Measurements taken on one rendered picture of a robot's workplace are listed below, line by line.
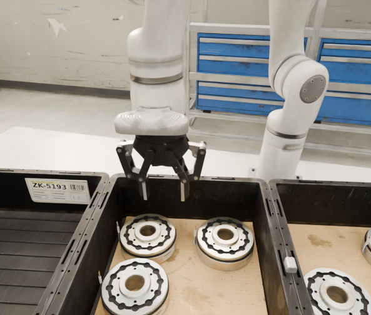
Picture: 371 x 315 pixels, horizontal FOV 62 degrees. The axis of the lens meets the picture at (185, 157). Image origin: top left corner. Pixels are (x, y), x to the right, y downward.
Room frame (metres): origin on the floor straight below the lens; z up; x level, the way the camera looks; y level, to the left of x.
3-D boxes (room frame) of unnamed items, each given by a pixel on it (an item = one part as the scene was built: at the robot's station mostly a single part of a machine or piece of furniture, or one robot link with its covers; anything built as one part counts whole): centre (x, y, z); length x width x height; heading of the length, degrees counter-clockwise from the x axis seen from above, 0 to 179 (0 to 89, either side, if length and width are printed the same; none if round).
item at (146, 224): (0.41, 0.07, 0.86); 0.05 x 0.05 x 0.01
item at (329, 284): (0.28, -0.22, 0.86); 0.05 x 0.05 x 0.01
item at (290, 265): (0.28, -0.14, 0.94); 0.02 x 0.01 x 0.01; 176
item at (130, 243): (0.41, 0.07, 0.86); 0.10 x 0.10 x 0.01
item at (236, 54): (2.16, -0.43, 0.60); 0.72 x 0.03 x 0.56; 77
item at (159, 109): (0.39, 0.04, 1.13); 0.11 x 0.09 x 0.06; 176
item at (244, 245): (0.40, -0.07, 0.86); 0.10 x 0.10 x 0.01
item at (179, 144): (0.41, 0.04, 1.06); 0.08 x 0.08 x 0.09
